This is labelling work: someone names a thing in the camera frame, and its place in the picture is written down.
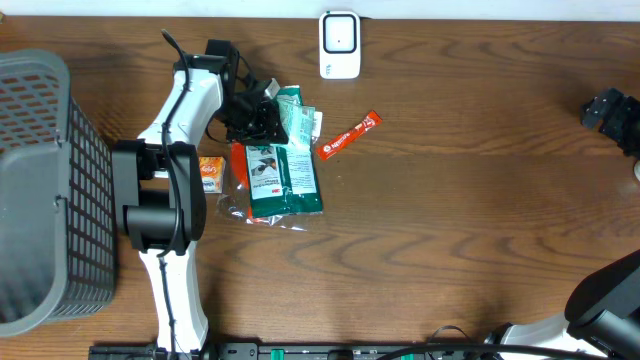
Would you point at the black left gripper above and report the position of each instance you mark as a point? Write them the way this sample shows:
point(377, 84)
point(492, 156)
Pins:
point(261, 122)

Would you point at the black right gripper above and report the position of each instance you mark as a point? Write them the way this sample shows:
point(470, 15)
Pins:
point(609, 112)

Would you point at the mint green wipes pack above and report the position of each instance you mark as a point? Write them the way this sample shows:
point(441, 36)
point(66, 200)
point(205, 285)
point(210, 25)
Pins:
point(297, 121)

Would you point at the orange tissue pack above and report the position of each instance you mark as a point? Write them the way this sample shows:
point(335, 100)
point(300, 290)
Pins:
point(212, 173)

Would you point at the green grip gloves package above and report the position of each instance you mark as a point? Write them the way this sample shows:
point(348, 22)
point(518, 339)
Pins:
point(282, 181)

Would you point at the red dustpan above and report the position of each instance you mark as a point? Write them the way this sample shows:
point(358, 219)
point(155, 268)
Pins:
point(234, 202)

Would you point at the red snack stick packet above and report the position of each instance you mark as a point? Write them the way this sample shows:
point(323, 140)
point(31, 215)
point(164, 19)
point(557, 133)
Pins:
point(331, 148)

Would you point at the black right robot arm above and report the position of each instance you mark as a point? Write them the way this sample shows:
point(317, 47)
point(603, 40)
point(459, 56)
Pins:
point(601, 317)

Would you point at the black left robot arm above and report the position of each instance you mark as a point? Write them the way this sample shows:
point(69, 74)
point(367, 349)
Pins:
point(160, 202)

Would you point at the white barcode scanner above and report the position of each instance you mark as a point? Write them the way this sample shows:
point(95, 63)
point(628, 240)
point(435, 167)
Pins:
point(339, 45)

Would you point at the grey plastic basket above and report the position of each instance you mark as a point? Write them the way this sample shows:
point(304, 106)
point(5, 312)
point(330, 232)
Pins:
point(58, 238)

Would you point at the black mounting rail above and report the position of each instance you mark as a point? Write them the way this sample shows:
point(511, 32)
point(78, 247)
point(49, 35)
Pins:
point(246, 351)

